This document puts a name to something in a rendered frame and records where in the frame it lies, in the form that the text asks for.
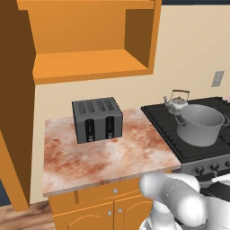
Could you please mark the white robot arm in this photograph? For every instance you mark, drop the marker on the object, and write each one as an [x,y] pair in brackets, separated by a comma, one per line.
[179,200]

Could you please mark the black and grey stove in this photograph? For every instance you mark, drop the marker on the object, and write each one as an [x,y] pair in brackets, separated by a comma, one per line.
[191,140]

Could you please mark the grey metal pot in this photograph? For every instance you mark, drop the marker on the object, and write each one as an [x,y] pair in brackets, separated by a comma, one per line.
[200,124]

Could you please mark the silver cabinet door knob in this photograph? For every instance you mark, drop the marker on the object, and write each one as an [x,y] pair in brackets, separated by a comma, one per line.
[109,213]
[120,210]

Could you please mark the black stove knob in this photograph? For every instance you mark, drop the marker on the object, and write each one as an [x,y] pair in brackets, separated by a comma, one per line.
[227,163]
[199,169]
[214,166]

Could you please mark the orange base cabinet door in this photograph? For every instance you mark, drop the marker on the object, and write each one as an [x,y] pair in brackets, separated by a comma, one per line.
[133,214]
[84,217]

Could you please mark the dark grey toaster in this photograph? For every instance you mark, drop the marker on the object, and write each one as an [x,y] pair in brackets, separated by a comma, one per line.
[97,119]

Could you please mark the silver drawer knob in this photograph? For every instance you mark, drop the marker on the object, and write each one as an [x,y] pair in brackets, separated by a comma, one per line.
[115,190]

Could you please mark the orange drawer front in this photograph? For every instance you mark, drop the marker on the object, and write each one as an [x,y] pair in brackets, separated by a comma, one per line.
[104,193]

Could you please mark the orange open wall cabinet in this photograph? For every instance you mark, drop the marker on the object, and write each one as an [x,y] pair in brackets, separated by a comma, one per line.
[90,42]

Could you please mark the grey wall outlet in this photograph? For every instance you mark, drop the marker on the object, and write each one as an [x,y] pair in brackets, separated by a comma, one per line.
[217,78]

